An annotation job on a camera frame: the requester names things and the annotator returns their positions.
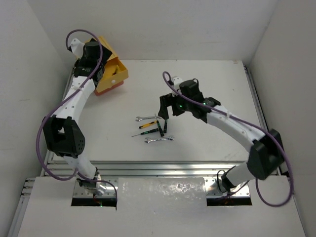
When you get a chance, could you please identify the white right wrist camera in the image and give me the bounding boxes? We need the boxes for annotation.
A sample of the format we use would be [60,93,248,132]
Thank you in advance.
[171,77,183,88]

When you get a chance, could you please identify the yellow drawer cabinet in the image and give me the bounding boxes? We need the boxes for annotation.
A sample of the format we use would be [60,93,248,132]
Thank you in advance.
[98,36,119,65]

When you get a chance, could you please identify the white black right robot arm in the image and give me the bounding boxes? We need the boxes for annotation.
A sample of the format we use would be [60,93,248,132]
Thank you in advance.
[158,77,284,193]

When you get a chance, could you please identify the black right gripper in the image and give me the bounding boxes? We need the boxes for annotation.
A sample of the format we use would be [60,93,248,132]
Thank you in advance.
[159,90,193,119]

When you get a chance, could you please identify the white front cover panel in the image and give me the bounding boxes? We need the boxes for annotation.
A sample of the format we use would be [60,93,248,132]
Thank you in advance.
[19,177,305,237]

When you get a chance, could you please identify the green black screwdriver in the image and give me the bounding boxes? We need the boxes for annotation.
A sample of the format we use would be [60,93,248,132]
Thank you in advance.
[132,128,159,137]
[155,115,164,137]
[163,119,168,133]

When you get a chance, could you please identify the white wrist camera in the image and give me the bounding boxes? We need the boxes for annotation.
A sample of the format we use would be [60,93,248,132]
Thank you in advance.
[171,77,183,88]
[70,38,84,58]

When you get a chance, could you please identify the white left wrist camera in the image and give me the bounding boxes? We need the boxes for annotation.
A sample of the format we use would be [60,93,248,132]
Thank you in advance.
[70,38,84,58]

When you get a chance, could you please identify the red bottom drawer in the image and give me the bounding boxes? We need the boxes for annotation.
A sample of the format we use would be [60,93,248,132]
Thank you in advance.
[94,81,124,96]

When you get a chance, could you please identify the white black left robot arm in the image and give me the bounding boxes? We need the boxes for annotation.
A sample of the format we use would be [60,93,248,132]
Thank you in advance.
[43,39,112,196]

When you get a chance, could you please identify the small yellow utility knife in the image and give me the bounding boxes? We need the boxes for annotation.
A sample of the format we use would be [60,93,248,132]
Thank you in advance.
[139,120,157,129]

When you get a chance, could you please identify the aluminium front frame rails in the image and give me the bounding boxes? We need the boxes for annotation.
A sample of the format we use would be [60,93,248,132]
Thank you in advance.
[9,60,261,237]

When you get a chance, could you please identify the silver open-end wrench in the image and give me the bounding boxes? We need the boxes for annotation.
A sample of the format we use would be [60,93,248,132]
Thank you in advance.
[135,115,161,121]
[144,136,174,143]

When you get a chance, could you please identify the yellow top drawer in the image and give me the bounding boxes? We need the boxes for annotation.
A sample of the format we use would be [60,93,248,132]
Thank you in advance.
[96,60,128,90]

